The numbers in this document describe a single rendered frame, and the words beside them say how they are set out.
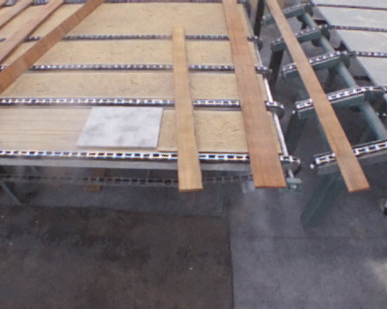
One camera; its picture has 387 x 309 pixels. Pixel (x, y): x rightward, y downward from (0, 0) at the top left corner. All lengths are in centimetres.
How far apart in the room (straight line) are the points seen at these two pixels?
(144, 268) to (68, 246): 71
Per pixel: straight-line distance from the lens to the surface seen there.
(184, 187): 176
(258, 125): 221
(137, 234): 260
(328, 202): 245
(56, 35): 380
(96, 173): 308
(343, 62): 319
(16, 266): 286
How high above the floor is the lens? 231
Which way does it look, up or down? 48 degrees down
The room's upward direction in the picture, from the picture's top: straight up
